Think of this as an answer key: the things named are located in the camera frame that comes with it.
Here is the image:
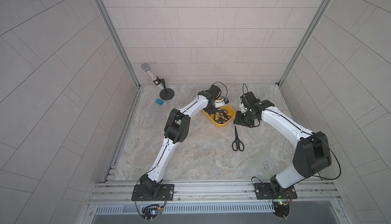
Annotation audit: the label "left circuit board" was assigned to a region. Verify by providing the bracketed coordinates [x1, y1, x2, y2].
[142, 204, 163, 222]

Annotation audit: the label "glitter silver microphone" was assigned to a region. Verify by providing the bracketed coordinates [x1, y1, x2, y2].
[141, 63, 164, 89]

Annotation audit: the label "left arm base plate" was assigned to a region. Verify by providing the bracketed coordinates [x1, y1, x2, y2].
[131, 184, 175, 201]

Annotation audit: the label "all black scissors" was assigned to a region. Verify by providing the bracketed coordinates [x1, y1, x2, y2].
[232, 126, 244, 152]

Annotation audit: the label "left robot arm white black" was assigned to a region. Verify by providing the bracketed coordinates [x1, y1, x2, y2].
[138, 85, 221, 199]

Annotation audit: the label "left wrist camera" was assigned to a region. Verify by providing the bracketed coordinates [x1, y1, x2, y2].
[208, 84, 227, 107]

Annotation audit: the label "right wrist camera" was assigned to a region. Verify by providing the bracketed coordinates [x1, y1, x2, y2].
[239, 92, 261, 113]

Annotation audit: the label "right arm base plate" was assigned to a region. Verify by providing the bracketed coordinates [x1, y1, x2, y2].
[253, 183, 298, 201]

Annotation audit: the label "right circuit board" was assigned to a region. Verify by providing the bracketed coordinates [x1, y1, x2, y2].
[272, 201, 290, 219]

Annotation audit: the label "silver blade black scissors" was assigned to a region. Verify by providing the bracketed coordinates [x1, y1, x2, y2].
[213, 109, 232, 125]

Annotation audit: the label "yellow plastic storage box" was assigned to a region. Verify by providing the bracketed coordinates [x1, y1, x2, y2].
[201, 105, 235, 128]

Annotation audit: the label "aluminium frame rail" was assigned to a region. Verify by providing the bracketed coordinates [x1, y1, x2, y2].
[86, 178, 341, 205]

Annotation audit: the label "teal eraser block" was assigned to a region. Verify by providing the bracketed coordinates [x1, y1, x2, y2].
[155, 99, 164, 105]

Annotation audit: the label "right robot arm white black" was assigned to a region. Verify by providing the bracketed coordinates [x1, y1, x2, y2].
[234, 99, 336, 199]

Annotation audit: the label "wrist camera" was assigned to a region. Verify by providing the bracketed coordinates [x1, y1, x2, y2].
[208, 84, 227, 107]
[239, 92, 261, 113]

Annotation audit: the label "circuit board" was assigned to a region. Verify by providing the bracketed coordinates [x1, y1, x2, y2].
[272, 201, 290, 219]
[142, 204, 163, 222]

